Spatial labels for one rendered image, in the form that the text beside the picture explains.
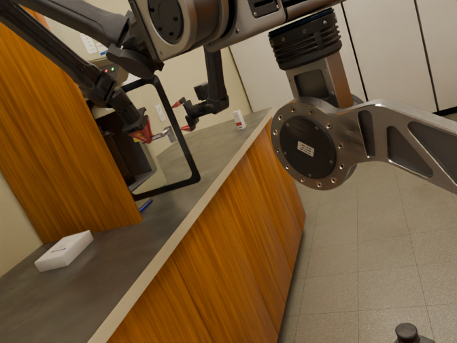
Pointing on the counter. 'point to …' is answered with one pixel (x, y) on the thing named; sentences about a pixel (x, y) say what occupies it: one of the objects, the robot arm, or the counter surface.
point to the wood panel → (55, 148)
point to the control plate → (111, 69)
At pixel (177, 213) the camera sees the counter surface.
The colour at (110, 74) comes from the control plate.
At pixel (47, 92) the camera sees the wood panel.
